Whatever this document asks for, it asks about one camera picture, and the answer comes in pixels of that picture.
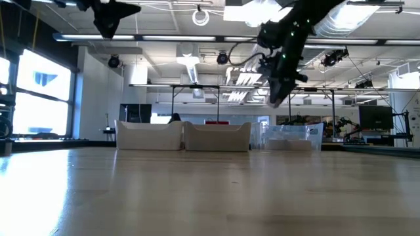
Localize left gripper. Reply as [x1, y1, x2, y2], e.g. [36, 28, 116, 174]
[77, 0, 142, 39]

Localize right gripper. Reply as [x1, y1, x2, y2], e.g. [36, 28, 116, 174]
[259, 54, 309, 108]

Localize LED light strip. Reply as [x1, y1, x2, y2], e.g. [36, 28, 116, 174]
[224, 36, 259, 43]
[385, 39, 415, 46]
[304, 39, 378, 45]
[60, 34, 135, 41]
[142, 35, 217, 42]

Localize clear plastic bin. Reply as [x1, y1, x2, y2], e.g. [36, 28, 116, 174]
[251, 123, 325, 152]

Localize white plastic bin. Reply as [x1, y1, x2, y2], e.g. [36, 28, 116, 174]
[183, 121, 252, 152]
[114, 119, 185, 151]

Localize bright ceiling light panel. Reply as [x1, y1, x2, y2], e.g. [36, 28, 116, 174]
[222, 0, 293, 28]

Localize black computer monitor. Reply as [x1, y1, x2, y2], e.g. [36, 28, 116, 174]
[358, 104, 394, 130]

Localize large bright window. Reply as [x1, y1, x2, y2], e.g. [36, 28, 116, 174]
[0, 49, 75, 139]

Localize black background rig frame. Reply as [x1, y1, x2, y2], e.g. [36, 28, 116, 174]
[287, 87, 336, 126]
[169, 84, 221, 125]

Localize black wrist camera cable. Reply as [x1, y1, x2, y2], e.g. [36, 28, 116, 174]
[228, 41, 275, 67]

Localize coiled white cable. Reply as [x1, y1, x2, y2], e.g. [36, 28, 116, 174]
[192, 8, 211, 28]

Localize silver ventilation duct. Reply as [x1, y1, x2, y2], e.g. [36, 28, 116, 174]
[297, 0, 383, 69]

